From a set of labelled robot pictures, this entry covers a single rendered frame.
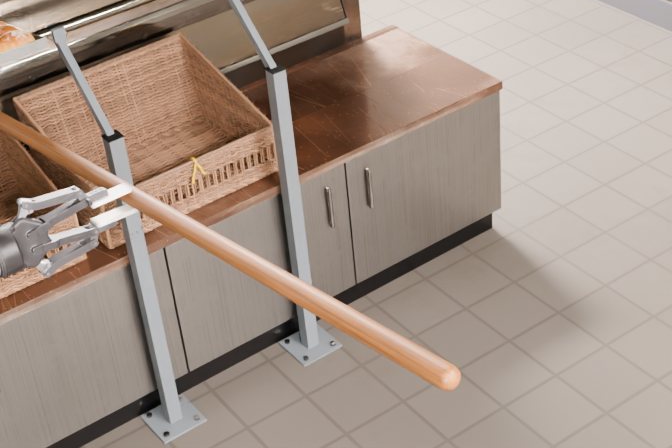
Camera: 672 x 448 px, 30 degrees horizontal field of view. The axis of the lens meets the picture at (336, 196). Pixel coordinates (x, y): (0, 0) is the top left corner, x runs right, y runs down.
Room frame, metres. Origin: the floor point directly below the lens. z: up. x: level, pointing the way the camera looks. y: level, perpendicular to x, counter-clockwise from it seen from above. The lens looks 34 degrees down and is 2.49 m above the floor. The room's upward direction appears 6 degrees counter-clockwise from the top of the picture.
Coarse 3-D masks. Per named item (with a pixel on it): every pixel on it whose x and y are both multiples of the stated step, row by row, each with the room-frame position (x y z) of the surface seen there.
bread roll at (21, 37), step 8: (8, 32) 2.64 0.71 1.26; (16, 32) 2.64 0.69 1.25; (24, 32) 2.65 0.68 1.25; (0, 40) 2.62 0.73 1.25; (8, 40) 2.62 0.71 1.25; (16, 40) 2.62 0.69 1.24; (24, 40) 2.63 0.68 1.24; (32, 40) 2.64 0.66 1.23; (0, 48) 2.61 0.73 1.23; (8, 48) 2.61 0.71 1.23
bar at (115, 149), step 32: (128, 0) 2.93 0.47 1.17; (32, 32) 2.80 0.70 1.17; (64, 32) 2.82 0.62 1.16; (256, 32) 2.98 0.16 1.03; (288, 96) 2.90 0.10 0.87; (288, 128) 2.89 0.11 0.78; (288, 160) 2.89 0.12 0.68; (288, 192) 2.88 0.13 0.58; (128, 224) 2.62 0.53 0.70; (288, 224) 2.90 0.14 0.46; (160, 320) 2.64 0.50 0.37; (160, 352) 2.63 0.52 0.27; (288, 352) 2.88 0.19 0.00; (320, 352) 2.86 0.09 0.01; (160, 384) 2.63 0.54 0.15; (160, 416) 2.66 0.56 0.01; (192, 416) 2.64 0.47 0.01
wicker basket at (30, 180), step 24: (0, 144) 3.02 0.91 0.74; (24, 144) 2.91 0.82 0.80; (0, 168) 2.99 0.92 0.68; (24, 168) 2.90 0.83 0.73; (0, 192) 2.96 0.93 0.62; (24, 192) 2.95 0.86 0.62; (48, 192) 2.78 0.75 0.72; (0, 216) 2.89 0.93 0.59; (72, 216) 2.66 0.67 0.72; (72, 264) 2.64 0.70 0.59; (0, 288) 2.53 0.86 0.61
